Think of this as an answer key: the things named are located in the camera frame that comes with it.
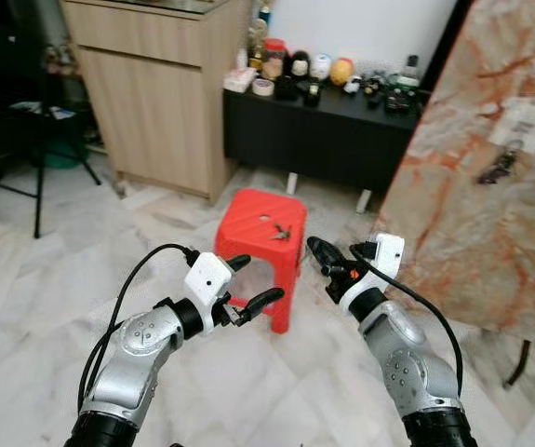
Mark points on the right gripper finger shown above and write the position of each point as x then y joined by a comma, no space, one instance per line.
325,254

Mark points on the dark key bunch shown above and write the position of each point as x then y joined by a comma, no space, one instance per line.
500,169
281,232

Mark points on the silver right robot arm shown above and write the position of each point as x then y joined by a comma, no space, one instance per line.
407,363

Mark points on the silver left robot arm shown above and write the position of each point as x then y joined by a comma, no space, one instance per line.
137,358

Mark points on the white adhesive hook patch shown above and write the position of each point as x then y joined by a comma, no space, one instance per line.
525,121

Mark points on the red plastic stool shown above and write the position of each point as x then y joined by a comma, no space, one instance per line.
258,209

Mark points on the black low console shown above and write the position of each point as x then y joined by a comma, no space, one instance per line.
323,140

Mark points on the marble table top red rim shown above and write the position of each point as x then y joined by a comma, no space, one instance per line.
490,242

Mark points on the black tape dispenser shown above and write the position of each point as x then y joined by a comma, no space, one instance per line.
313,94

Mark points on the wide black remote control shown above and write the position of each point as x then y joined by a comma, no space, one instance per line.
398,102

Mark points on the small black box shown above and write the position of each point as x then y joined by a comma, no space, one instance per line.
287,89

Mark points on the small white black figurine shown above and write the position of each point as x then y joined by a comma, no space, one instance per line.
352,85

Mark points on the dark black figurine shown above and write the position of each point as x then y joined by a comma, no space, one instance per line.
373,87

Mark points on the white tape roll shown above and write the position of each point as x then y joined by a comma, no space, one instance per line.
256,88

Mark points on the light wood cabinet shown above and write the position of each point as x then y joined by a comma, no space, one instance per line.
155,102

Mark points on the white tissue pack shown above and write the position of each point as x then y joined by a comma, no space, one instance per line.
237,80

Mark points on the yellow bear figurine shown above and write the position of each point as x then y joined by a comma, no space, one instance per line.
342,72

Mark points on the white and blue round figurine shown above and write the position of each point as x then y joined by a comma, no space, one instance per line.
320,67

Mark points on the black table leg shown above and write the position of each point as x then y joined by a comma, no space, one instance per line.
517,365

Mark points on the black mouse figurine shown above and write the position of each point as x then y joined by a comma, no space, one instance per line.
299,65

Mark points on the clear jar with red lid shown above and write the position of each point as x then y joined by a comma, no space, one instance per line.
274,60

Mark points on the small gold trophy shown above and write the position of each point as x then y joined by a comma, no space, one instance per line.
255,58

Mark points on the green bin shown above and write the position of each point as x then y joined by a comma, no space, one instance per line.
60,156

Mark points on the black tripod stand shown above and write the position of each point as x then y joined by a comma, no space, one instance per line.
39,186

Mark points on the white papers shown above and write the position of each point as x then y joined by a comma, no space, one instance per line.
44,110

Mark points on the brown plush toy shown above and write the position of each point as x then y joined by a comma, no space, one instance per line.
60,60

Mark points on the dark glass display cabinet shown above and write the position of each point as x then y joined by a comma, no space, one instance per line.
34,28

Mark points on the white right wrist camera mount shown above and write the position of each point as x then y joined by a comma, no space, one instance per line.
386,256

